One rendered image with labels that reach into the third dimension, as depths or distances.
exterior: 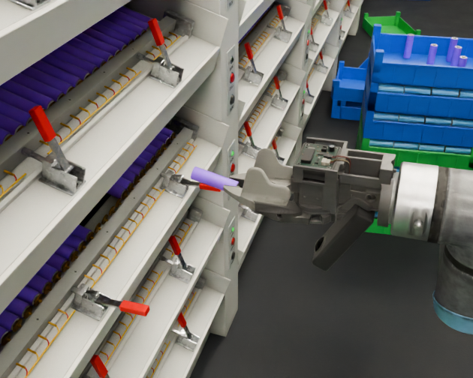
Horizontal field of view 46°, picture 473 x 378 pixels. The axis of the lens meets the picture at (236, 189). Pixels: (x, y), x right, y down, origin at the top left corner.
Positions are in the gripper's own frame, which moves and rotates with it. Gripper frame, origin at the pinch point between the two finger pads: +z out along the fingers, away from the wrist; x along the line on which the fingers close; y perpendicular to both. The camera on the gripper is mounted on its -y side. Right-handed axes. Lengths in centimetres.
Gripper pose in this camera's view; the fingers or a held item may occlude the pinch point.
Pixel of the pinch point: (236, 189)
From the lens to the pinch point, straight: 74.4
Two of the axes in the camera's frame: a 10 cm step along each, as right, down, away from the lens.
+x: -3.2, 5.5, -7.7
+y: -0.6, -8.2, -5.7
